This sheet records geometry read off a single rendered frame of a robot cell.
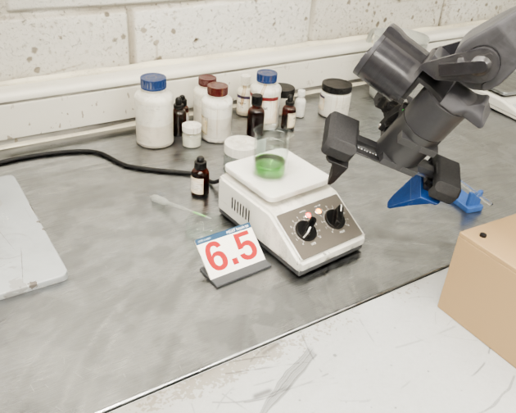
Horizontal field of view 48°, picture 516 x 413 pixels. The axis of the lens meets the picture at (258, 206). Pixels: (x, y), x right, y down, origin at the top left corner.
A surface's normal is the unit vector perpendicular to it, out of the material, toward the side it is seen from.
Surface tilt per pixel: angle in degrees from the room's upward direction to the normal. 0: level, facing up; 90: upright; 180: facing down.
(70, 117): 90
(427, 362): 0
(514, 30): 65
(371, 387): 0
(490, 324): 90
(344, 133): 30
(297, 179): 0
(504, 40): 87
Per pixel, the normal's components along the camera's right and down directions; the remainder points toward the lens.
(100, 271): 0.07, -0.85
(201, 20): 0.54, 0.48
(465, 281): -0.84, 0.24
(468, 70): -0.38, 0.43
